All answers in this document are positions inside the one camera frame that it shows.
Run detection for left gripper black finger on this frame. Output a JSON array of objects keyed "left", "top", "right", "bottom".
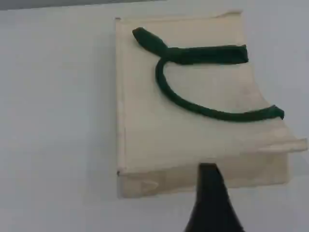
[{"left": 183, "top": 163, "right": 244, "bottom": 232}]

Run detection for white canvas bag green handles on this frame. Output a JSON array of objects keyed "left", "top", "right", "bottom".
[{"left": 114, "top": 9, "right": 309, "bottom": 199}]

